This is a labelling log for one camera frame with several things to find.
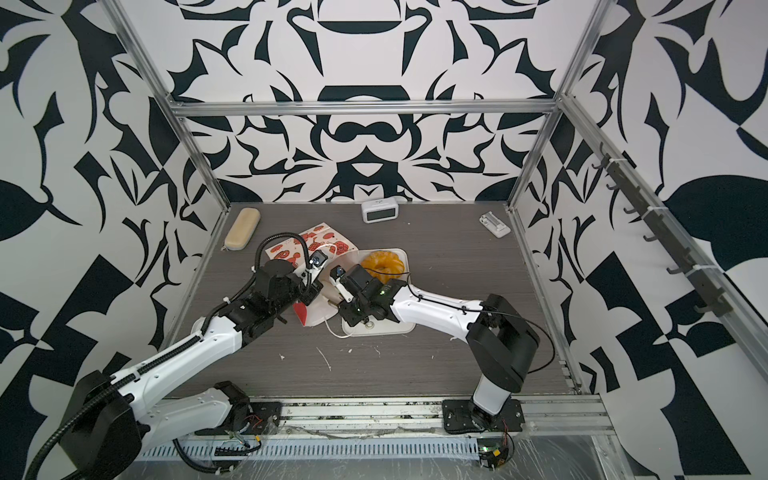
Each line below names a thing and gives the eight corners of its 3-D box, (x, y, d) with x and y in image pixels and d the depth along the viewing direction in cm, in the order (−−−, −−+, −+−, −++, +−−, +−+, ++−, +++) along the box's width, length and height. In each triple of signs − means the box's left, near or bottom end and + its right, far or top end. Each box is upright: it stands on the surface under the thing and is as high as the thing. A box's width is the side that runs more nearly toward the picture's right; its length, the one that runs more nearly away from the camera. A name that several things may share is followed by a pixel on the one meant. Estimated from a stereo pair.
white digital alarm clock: (365, 225, 114) (364, 215, 110) (361, 211, 118) (360, 201, 114) (399, 218, 116) (400, 208, 112) (393, 204, 121) (394, 194, 117)
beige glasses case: (225, 250, 107) (221, 244, 105) (241, 213, 119) (237, 207, 116) (248, 250, 107) (245, 244, 105) (261, 213, 119) (258, 207, 116)
